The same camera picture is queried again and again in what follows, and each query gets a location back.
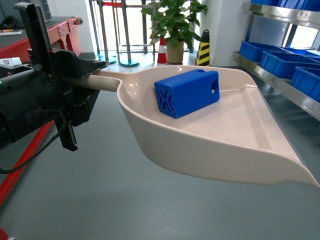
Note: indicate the yellow black traffic cone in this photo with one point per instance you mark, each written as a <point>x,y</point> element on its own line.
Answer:
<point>203,53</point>

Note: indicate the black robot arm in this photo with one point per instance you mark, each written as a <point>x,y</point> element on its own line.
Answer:
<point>43,92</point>

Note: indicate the beige plastic dustpan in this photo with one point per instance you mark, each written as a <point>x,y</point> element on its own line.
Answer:
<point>235,139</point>

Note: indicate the red white traffic cone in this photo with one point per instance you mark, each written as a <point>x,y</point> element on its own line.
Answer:
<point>161,57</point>

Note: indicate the red workbench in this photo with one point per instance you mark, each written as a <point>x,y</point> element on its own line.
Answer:
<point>60,33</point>

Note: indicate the green potted plant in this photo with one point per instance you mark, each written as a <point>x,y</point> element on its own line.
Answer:
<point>174,21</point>

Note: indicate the blue plastic block part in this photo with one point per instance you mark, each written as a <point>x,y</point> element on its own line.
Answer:
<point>187,92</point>

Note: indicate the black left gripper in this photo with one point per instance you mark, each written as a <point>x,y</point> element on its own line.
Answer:
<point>62,64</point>

